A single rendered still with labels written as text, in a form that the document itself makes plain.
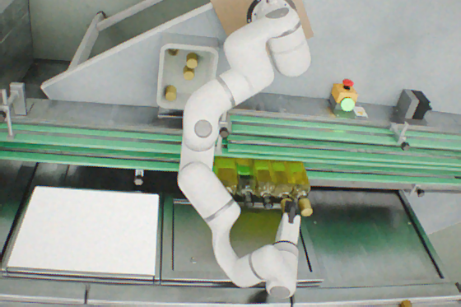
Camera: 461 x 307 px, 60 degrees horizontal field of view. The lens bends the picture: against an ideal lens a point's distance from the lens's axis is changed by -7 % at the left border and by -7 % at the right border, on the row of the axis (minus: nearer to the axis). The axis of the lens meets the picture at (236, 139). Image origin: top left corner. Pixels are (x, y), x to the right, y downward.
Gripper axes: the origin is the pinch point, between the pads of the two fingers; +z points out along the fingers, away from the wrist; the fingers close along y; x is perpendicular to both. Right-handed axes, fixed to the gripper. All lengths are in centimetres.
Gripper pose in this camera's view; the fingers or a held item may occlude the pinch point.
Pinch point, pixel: (288, 211)
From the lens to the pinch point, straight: 125.8
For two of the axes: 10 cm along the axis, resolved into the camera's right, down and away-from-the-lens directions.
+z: 1.6, -5.6, 8.1
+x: -9.7, -2.3, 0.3
